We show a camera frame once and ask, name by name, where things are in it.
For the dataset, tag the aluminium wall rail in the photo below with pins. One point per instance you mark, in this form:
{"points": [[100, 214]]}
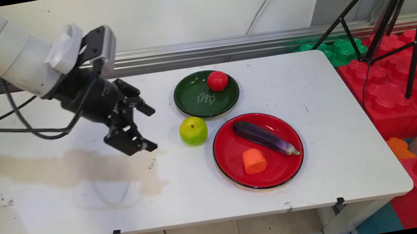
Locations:
{"points": [[203, 48]]}

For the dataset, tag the small red foam block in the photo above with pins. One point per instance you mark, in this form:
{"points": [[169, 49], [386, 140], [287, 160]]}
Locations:
{"points": [[394, 42]]}

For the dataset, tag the orange foam block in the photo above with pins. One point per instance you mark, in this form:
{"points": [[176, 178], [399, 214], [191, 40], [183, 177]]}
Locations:
{"points": [[398, 149]]}

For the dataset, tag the red plate black rim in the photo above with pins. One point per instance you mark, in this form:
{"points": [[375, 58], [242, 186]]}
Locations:
{"points": [[233, 146]]}

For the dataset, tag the dark green plate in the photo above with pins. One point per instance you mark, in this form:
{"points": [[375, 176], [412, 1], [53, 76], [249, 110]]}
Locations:
{"points": [[193, 94]]}

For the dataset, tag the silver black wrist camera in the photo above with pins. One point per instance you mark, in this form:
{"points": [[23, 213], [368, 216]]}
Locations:
{"points": [[104, 46]]}

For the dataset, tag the teal floor mat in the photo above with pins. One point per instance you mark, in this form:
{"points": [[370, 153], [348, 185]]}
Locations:
{"points": [[378, 221]]}

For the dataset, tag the red toy tomato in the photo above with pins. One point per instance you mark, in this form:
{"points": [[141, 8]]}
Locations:
{"points": [[217, 81]]}

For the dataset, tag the white table leg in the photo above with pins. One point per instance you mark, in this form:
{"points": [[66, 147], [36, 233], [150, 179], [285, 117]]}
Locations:
{"points": [[349, 219]]}

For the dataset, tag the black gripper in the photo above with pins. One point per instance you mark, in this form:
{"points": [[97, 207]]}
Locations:
{"points": [[88, 101]]}

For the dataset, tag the purple toy eggplant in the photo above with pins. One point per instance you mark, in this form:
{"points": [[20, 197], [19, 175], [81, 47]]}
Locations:
{"points": [[260, 136]]}

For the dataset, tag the orange toy carrot piece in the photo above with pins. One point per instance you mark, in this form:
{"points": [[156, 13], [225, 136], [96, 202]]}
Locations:
{"points": [[254, 161]]}

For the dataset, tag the green foam block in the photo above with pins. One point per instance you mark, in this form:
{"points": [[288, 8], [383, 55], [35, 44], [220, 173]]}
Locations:
{"points": [[340, 51]]}

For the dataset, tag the green toy apple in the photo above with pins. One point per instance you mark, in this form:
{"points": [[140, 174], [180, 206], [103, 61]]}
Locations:
{"points": [[193, 131]]}

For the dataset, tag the large red foam block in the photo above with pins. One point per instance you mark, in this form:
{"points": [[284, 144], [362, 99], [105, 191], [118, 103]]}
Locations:
{"points": [[391, 107]]}

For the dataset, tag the white vented wrist module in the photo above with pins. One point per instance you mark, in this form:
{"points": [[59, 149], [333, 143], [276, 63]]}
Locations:
{"points": [[64, 49]]}

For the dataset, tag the black table edge clip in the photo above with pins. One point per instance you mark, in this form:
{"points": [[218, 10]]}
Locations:
{"points": [[117, 232], [340, 201]]}

